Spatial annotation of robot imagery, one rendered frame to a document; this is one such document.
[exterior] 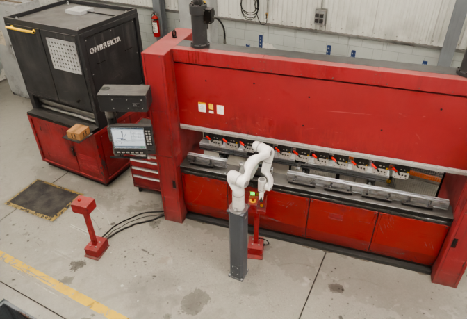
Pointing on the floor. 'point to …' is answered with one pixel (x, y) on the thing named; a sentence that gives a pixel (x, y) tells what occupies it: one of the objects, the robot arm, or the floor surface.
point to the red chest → (144, 168)
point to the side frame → (455, 249)
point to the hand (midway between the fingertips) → (261, 200)
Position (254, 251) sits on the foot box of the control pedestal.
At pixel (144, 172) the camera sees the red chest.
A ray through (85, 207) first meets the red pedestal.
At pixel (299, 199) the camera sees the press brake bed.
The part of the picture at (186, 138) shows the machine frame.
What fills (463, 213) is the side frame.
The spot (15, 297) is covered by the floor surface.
